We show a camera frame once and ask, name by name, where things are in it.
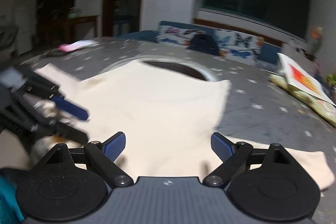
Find dark wooden shelf cabinet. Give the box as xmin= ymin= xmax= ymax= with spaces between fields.
xmin=37 ymin=0 xmax=79 ymax=43

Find white refrigerator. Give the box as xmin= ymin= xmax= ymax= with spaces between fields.
xmin=13 ymin=5 xmax=33 ymax=56

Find black round induction cooktop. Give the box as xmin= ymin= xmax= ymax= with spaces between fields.
xmin=143 ymin=61 xmax=210 ymax=82

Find grey star tablecloth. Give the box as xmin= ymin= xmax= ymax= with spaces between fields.
xmin=16 ymin=36 xmax=336 ymax=224

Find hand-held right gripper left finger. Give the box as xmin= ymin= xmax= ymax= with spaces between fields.
xmin=34 ymin=132 xmax=134 ymax=187

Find blue sofa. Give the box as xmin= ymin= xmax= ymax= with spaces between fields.
xmin=117 ymin=21 xmax=283 ymax=67

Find butterfly print sofa cover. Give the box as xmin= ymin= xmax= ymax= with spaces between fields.
xmin=157 ymin=25 xmax=264 ymax=63

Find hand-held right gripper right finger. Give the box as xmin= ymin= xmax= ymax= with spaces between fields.
xmin=204 ymin=132 xmax=307 ymax=187

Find black backpack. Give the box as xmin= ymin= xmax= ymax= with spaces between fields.
xmin=188 ymin=34 xmax=220 ymax=56

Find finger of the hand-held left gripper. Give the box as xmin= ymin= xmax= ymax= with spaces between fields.
xmin=51 ymin=95 xmax=90 ymax=122
xmin=52 ymin=121 xmax=90 ymax=146

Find cream shirt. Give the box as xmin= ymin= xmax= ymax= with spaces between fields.
xmin=34 ymin=59 xmax=333 ymax=191

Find brown wooden desk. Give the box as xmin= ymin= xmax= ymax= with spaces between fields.
xmin=63 ymin=15 xmax=99 ymax=42

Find grey pillow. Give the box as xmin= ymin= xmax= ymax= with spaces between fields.
xmin=282 ymin=39 xmax=315 ymax=62

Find white glove with pink cuff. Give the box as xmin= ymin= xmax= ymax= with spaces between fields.
xmin=58 ymin=40 xmax=99 ymax=53

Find silver cooktop rim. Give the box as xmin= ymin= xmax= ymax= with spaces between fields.
xmin=101 ymin=55 xmax=219 ymax=83

